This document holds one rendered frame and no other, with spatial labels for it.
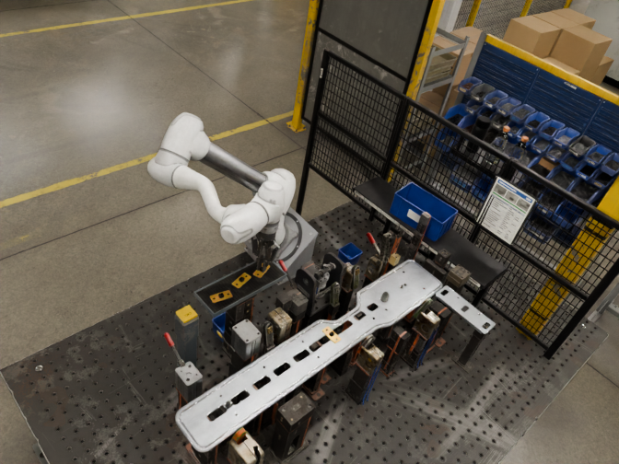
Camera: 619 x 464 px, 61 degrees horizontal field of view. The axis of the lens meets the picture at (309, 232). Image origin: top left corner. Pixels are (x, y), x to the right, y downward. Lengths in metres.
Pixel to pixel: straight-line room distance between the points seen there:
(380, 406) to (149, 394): 1.00
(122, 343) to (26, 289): 1.39
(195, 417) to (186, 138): 1.11
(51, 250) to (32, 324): 0.63
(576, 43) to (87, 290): 5.31
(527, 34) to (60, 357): 5.35
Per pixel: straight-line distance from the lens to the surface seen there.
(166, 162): 2.27
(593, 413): 3.94
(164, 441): 2.30
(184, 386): 2.03
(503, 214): 2.72
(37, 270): 3.93
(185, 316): 2.05
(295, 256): 2.72
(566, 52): 6.57
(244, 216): 1.82
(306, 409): 2.01
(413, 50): 4.21
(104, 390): 2.44
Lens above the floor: 2.77
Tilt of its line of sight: 42 degrees down
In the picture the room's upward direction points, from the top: 12 degrees clockwise
